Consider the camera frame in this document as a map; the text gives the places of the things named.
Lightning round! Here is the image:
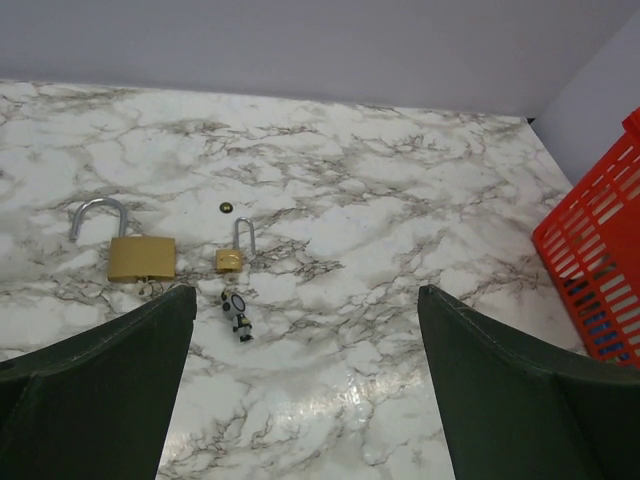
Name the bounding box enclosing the small dark round button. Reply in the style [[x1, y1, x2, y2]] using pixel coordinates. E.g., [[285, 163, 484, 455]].
[[219, 202, 234, 214]]

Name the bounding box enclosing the small brass padlock with key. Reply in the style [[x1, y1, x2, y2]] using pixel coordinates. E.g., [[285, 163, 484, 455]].
[[215, 217, 256, 274]]

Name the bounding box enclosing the large brass padlock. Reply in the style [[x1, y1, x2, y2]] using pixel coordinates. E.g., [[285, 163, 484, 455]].
[[69, 197, 176, 283]]

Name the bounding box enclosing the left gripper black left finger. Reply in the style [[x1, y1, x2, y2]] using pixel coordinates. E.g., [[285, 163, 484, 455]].
[[1, 285, 196, 479]]

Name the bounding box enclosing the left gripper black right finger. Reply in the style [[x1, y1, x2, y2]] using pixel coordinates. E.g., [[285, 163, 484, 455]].
[[417, 285, 639, 479]]

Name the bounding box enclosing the red plastic basket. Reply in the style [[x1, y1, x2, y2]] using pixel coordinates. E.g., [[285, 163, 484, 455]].
[[532, 112, 639, 368]]

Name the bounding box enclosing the silver key with ring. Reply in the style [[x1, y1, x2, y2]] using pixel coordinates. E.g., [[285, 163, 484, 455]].
[[135, 277, 175, 299]]

